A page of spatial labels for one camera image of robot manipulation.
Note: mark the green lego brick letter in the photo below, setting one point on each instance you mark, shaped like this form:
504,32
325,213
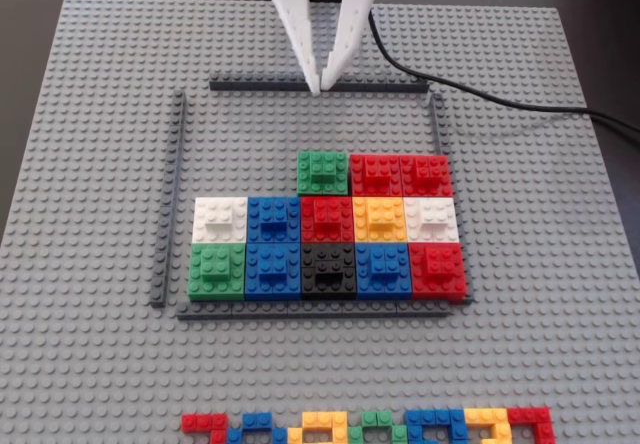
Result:
377,418

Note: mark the white lego cube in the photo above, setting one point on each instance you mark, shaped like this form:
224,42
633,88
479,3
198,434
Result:
431,219
220,219

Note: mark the red lego cube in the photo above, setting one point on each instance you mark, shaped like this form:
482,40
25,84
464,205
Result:
439,269
425,174
375,174
327,219

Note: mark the blue lego cube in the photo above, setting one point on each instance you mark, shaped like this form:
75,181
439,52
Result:
273,271
274,219
384,269

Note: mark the yellow lego cube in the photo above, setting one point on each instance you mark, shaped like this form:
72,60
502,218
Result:
379,219

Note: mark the green lego cube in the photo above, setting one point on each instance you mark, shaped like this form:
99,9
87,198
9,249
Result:
216,269
322,174

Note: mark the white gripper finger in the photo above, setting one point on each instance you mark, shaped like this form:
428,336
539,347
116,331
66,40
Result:
295,14
355,14

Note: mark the grey studded lego baseplate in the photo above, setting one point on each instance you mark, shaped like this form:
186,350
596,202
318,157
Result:
100,364

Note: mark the red lego brick letter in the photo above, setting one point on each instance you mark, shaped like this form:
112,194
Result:
530,415
202,423

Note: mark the blue lego brick letter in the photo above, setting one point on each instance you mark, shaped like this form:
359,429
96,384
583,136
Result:
435,418
255,421

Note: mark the yellow lego brick letter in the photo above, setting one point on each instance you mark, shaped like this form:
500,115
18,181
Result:
322,420
487,416

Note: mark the black lego cube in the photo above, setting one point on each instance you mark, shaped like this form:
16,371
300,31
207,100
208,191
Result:
329,264

